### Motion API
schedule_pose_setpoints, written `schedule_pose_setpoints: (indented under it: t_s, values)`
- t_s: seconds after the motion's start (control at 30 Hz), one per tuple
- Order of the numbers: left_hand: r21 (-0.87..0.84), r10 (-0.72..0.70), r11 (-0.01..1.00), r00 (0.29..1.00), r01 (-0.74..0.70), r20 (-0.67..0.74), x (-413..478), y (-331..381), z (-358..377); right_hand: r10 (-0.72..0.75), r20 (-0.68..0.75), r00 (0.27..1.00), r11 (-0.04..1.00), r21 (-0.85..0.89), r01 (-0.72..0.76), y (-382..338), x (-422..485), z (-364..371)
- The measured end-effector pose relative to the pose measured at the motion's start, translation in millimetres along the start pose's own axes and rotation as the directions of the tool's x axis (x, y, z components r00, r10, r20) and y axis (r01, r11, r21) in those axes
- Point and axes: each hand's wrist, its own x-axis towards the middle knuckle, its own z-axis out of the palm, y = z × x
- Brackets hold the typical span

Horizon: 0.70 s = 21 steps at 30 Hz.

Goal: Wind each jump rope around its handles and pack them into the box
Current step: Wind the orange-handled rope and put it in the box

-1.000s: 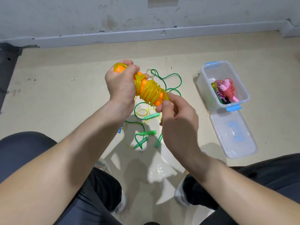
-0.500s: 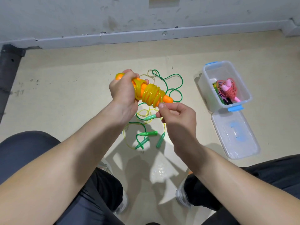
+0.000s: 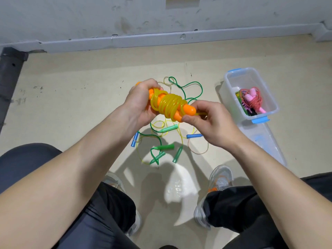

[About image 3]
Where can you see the person's right hand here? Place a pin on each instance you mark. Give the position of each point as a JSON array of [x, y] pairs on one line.
[[217, 126]]

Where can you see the clear plastic box lid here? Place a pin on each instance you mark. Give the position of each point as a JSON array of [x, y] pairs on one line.
[[267, 142]]

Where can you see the grey shoe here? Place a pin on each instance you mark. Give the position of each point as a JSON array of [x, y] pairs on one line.
[[222, 178], [111, 181]]

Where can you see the person's left hand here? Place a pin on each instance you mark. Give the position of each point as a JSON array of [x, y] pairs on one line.
[[136, 107]]

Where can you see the person's right forearm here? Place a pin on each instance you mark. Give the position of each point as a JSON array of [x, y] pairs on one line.
[[285, 194]]

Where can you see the grey left shoe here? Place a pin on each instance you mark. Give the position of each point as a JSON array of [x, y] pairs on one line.
[[111, 181]]

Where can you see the clear storage box blue latches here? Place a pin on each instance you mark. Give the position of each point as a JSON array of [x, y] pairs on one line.
[[254, 79]]

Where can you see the grey right shoe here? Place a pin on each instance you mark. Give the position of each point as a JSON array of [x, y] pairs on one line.
[[222, 178]]

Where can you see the black shorts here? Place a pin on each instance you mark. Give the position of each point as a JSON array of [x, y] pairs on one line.
[[20, 168]]

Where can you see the person's left forearm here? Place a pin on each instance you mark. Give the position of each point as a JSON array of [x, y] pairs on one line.
[[57, 189]]

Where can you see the small wooden wall block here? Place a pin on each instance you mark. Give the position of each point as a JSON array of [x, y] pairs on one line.
[[182, 0]]

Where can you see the black metal rack frame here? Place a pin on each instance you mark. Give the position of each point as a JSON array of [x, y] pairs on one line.
[[10, 75]]

